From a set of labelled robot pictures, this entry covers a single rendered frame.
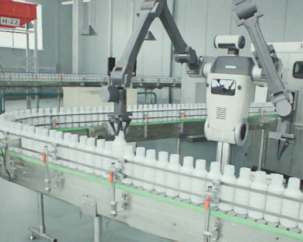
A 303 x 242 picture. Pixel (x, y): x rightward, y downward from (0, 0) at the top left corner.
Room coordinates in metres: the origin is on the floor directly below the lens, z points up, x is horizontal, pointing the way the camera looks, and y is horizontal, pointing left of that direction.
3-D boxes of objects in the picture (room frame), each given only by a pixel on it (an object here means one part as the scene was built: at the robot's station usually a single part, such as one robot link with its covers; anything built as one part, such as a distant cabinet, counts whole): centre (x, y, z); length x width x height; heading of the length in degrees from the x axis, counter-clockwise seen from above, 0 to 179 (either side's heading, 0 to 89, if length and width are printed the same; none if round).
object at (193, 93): (7.79, -0.44, 0.96); 0.82 x 0.50 x 1.91; 130
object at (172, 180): (1.32, 0.01, 1.08); 0.06 x 0.06 x 0.17
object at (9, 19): (7.42, 3.70, 1.40); 0.92 x 0.72 x 2.80; 130
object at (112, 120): (1.48, 0.27, 1.25); 0.07 x 0.07 x 0.09; 58
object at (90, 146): (1.57, 0.42, 1.08); 0.06 x 0.06 x 0.17
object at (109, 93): (1.45, 0.28, 1.41); 0.12 x 0.09 x 0.12; 149
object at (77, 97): (5.74, 1.36, 0.59); 1.10 x 0.62 x 1.18; 130
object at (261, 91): (5.16, -1.19, 1.22); 0.23 x 0.04 x 0.32; 40
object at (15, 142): (1.82, 0.96, 0.96); 0.23 x 0.10 x 0.27; 148
